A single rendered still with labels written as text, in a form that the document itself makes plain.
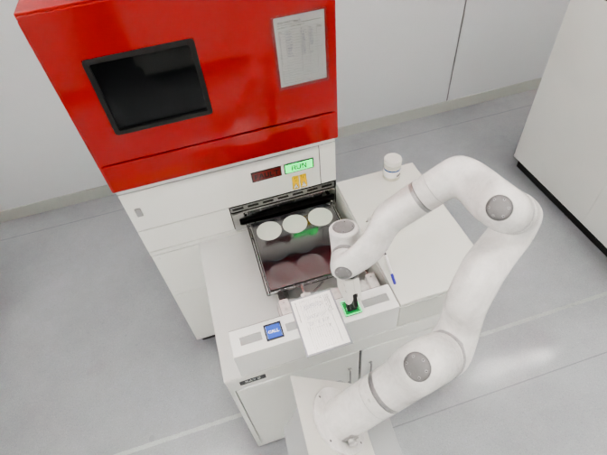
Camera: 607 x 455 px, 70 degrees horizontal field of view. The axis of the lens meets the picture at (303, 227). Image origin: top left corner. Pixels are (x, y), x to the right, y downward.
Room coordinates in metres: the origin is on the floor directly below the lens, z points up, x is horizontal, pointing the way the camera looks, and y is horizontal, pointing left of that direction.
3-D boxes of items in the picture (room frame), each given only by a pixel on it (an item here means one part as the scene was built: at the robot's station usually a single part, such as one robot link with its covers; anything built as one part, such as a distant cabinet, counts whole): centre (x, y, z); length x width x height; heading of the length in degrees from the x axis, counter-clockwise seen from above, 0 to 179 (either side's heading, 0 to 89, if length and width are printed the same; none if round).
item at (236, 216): (1.28, 0.07, 0.89); 0.44 x 0.02 x 0.10; 102
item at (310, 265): (1.08, 0.01, 0.90); 0.34 x 0.34 x 0.01; 12
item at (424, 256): (1.06, -0.39, 0.89); 0.62 x 0.35 x 0.14; 12
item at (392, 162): (1.33, -0.39, 1.01); 0.07 x 0.07 x 0.10
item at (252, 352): (0.71, 0.00, 0.89); 0.55 x 0.09 x 0.14; 102
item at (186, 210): (1.26, 0.24, 1.02); 0.82 x 0.03 x 0.40; 102
